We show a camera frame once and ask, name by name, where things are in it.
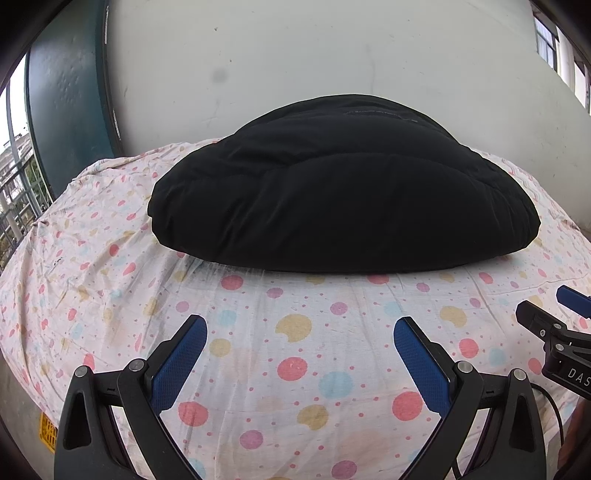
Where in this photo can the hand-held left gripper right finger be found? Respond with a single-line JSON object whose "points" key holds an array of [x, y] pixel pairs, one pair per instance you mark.
{"points": [[422, 364]]}

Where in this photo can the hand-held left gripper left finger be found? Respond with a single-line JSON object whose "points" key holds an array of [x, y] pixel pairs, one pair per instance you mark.
{"points": [[180, 364]]}

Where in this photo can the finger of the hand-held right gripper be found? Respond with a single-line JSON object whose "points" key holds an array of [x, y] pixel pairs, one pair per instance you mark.
{"points": [[540, 321], [575, 301]]}

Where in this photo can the black puffer jacket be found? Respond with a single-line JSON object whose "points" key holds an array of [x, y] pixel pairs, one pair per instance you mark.
{"points": [[346, 198]]}

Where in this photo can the person's right hand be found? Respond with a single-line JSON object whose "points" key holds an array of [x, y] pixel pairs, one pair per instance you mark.
{"points": [[582, 429]]}

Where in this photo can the polka-dot bed sheet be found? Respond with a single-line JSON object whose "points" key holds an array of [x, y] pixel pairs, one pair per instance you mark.
{"points": [[295, 323]]}

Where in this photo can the yellow plastic crate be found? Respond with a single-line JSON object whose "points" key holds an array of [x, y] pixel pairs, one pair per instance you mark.
{"points": [[48, 431]]}

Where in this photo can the window with metal bars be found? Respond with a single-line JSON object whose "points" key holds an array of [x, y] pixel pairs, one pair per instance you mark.
{"points": [[561, 50], [18, 184]]}

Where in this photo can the teal door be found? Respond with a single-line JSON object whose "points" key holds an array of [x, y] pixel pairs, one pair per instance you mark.
{"points": [[69, 92]]}

